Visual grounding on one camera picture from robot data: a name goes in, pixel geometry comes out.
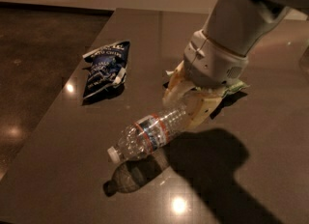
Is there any clear plastic water bottle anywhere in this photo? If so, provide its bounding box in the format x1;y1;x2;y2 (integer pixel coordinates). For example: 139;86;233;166
107;103;187;164

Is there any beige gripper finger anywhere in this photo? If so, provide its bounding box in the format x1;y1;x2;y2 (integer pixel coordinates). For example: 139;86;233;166
183;91;222;130
162;61;195;106

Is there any blue chips bag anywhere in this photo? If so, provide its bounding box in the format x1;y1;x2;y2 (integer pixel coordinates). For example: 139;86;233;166
83;41;130;99

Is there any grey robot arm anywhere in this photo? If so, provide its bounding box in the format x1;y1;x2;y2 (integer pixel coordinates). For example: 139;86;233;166
163;0;309;130

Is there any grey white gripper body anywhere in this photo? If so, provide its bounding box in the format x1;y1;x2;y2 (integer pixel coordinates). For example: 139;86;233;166
183;30;248;88

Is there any green chips bag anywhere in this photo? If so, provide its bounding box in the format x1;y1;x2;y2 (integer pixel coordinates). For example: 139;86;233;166
165;69;250;98

